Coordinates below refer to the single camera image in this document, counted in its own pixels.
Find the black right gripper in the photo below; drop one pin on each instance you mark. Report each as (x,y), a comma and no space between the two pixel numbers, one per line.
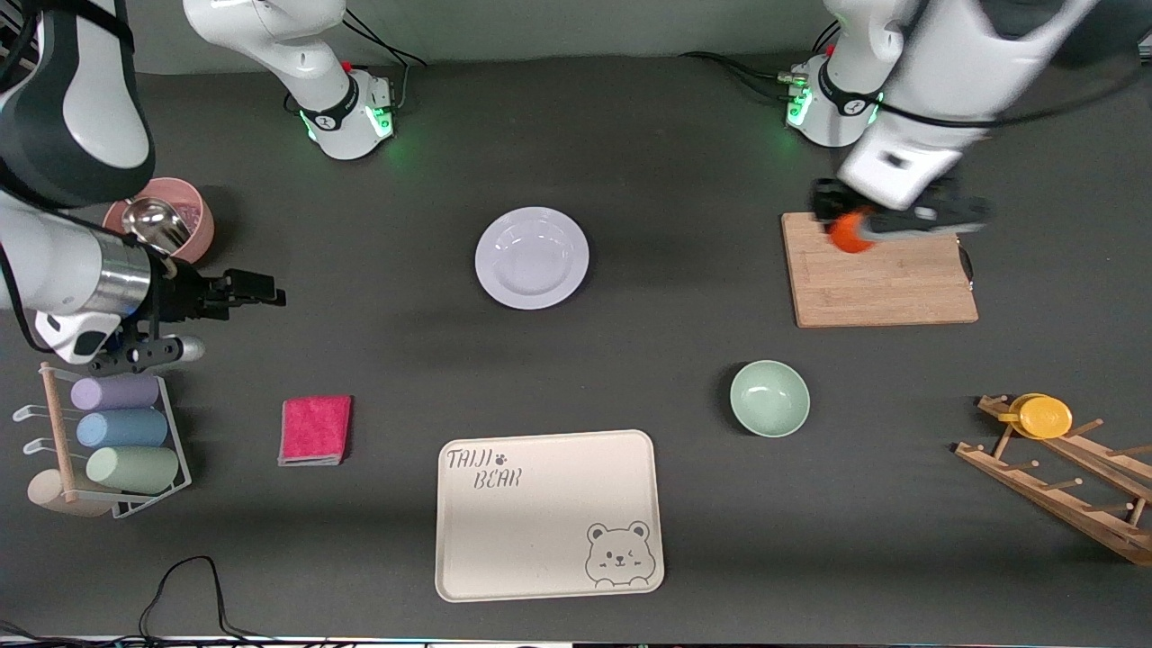
(183,295)

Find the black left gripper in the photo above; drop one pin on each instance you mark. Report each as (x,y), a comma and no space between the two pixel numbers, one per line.
(947,193)

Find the orange fruit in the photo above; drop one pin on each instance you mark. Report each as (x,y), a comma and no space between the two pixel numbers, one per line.
(848,234)

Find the white round plate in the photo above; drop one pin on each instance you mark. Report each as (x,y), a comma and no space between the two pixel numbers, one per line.
(532,258)

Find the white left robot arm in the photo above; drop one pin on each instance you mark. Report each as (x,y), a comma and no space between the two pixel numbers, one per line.
(954,63)

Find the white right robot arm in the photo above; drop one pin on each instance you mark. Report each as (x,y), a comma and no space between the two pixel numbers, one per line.
(306,54)

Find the wooden cutting board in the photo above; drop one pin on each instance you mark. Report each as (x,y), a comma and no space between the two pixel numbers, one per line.
(882,279)

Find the pink bowl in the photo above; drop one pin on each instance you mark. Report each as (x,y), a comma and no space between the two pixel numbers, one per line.
(200,225)

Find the metal scoop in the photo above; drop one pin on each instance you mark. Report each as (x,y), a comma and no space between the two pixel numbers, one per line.
(157,225)

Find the pink folded cloth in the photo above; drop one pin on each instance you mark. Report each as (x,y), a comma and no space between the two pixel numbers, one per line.
(315,429)

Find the purple cup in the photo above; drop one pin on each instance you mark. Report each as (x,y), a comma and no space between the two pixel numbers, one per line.
(115,391)

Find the blue cup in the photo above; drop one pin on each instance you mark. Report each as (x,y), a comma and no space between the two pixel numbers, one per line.
(121,428)

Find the light green bowl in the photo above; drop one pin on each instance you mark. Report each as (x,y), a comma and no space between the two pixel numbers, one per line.
(769,399)

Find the green cup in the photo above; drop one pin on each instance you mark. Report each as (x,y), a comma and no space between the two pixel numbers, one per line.
(133,469)

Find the yellow cup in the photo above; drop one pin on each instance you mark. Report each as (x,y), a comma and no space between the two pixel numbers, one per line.
(1042,417)

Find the beige cup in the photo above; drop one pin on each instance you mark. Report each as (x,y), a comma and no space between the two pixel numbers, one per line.
(45,493)

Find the wooden peg drying rack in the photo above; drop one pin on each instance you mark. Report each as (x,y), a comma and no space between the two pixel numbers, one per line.
(1062,490)

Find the cream bear print tray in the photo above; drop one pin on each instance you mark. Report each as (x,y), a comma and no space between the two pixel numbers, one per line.
(540,531)

